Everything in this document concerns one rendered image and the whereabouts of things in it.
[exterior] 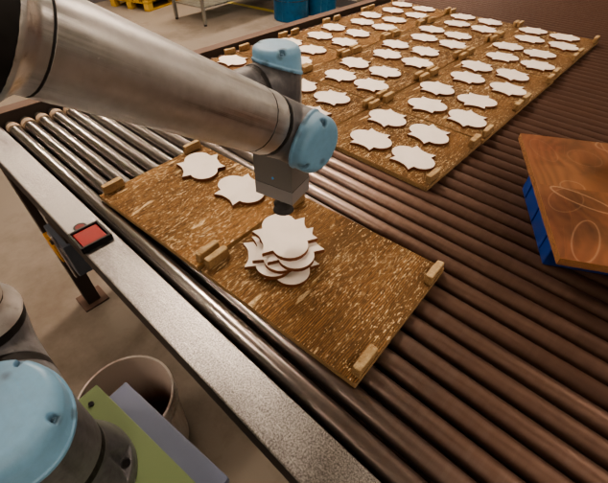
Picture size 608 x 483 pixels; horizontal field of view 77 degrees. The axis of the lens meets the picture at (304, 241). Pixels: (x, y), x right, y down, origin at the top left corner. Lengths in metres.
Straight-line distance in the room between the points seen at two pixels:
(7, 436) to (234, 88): 0.39
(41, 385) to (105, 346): 1.54
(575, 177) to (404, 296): 0.54
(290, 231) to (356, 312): 0.23
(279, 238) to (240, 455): 1.02
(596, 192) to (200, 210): 0.94
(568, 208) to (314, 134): 0.69
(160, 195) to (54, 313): 1.28
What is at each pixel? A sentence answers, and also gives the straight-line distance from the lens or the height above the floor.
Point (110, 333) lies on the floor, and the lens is 2.06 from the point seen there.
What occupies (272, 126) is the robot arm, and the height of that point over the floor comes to 1.37.
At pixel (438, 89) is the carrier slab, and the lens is 1.72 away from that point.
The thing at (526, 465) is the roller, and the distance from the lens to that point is 0.76.
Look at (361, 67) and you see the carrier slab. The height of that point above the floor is 0.95.
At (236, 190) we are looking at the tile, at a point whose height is 0.95.
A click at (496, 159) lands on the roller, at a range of 1.36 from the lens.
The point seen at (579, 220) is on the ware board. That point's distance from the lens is 0.99.
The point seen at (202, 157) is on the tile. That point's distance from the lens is 1.21.
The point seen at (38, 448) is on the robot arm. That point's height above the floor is 1.17.
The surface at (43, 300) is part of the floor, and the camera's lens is 2.36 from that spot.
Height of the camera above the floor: 1.56
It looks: 44 degrees down
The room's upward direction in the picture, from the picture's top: straight up
